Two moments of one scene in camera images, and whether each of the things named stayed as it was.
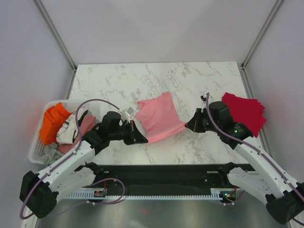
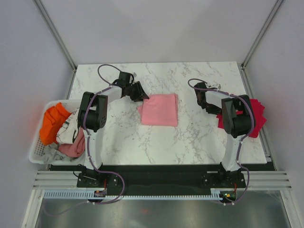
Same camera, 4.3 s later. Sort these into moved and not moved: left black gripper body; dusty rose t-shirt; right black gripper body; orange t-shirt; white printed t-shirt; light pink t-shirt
Moved: light pink t-shirt; right black gripper body; left black gripper body
Not moved: orange t-shirt; dusty rose t-shirt; white printed t-shirt
